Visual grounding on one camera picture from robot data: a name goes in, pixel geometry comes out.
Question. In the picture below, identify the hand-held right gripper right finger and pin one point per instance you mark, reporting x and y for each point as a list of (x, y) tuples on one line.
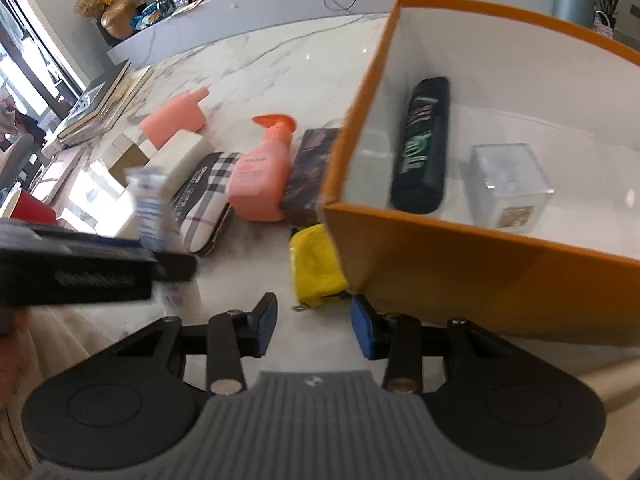
[(364, 330)]

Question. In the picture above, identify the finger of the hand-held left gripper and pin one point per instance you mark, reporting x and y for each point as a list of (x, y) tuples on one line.
[(175, 266)]

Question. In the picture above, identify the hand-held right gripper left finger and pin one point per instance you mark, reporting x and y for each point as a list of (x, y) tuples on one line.
[(266, 325)]

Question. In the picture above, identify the white and blue tube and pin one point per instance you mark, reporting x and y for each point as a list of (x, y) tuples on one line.
[(149, 205)]

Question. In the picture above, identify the plaid and black case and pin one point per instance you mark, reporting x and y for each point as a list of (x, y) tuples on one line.
[(210, 195)]

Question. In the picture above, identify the yellow tape measure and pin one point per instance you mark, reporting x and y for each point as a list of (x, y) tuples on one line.
[(312, 260)]

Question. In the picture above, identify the orange cardboard box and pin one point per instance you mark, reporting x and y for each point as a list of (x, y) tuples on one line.
[(450, 270)]

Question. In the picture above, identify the dark picture-printed box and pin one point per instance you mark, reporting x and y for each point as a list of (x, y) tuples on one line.
[(305, 175)]

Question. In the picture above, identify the red cup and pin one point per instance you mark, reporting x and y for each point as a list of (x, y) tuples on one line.
[(32, 210)]

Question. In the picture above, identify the pink notebook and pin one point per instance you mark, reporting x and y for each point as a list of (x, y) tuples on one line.
[(57, 172)]

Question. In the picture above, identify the white rectangular box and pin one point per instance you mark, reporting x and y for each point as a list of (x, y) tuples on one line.
[(182, 156)]

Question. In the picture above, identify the small beige cardboard box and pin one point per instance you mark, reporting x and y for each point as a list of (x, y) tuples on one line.
[(125, 156)]

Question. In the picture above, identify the pink spray bottle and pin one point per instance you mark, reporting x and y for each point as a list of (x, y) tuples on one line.
[(260, 175)]

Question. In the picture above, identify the pink silicone holder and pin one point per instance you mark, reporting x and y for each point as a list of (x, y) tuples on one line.
[(170, 120)]

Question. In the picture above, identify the stack of books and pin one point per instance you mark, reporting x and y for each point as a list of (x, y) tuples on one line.
[(97, 105)]

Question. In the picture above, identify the clear plastic cube box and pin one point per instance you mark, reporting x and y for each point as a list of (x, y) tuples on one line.
[(505, 185)]

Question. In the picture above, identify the gold vase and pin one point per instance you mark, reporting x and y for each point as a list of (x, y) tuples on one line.
[(119, 19)]

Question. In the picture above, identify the pile of snack packets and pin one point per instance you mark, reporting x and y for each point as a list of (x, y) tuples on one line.
[(152, 12)]

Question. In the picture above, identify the dried grass bunch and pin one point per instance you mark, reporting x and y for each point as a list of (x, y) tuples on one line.
[(91, 2)]

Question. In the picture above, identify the white marble counter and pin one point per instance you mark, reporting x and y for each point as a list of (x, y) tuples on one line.
[(280, 15)]

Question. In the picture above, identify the woven basket bag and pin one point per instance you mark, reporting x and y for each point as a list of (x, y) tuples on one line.
[(603, 25)]

